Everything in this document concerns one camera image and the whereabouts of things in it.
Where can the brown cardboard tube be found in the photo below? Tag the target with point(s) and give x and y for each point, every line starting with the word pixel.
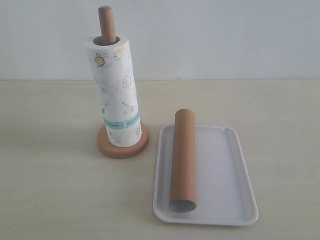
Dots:
pixel 183 184

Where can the printed paper towel roll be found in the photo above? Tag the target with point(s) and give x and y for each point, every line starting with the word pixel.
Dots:
pixel 112 69

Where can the wooden paper towel holder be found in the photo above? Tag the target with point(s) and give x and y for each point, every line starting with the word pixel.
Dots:
pixel 108 34

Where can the white rectangular plastic tray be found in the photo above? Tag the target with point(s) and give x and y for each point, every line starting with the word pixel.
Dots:
pixel 224 192

